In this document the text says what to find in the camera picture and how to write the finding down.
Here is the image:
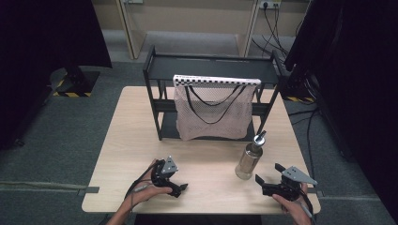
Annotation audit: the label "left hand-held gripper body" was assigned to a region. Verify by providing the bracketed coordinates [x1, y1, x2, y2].
[150, 155, 180, 189]

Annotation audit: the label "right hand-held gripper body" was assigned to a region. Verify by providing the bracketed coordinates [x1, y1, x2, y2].
[261, 165, 319, 202]

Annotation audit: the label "person's left hand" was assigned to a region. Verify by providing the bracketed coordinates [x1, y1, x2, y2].
[130, 158, 174, 205]

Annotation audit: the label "person's right hand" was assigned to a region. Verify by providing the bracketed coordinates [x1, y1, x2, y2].
[271, 183, 310, 225]

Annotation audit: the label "glass oil bottle metal spout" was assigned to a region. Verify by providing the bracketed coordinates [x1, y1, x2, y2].
[234, 129, 268, 181]

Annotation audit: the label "stand base with hazard tape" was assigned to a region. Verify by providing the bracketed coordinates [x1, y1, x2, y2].
[49, 66, 101, 98]
[281, 73, 316, 104]

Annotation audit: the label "black white checkered strip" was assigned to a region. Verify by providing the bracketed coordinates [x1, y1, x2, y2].
[172, 74, 262, 87]

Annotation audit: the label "black curtain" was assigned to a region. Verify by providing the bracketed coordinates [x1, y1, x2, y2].
[0, 0, 114, 152]
[283, 0, 398, 221]

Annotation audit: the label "black metal shelf rack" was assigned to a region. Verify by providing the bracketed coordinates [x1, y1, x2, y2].
[142, 44, 286, 142]

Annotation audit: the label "left hand-held gripper cable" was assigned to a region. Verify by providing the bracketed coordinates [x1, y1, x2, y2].
[124, 160, 161, 201]

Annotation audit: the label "hand-held gripper cable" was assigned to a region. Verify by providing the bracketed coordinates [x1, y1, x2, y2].
[124, 160, 161, 201]
[299, 188, 315, 219]

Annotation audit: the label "right hand-held gripper cable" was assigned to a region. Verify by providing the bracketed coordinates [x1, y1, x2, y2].
[299, 188, 315, 219]

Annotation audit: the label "black cables on floor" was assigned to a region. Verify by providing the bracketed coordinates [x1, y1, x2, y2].
[287, 105, 321, 183]

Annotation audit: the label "beige mesh bag black handles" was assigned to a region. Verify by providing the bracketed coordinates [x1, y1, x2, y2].
[173, 82, 258, 142]

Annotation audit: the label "black cables at wall socket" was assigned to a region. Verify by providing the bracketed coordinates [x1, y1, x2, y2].
[251, 4, 304, 64]

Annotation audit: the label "beige partition frame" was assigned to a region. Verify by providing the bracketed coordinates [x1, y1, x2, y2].
[91, 0, 261, 61]

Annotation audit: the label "white wall power socket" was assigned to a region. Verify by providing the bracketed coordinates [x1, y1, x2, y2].
[258, 0, 282, 10]

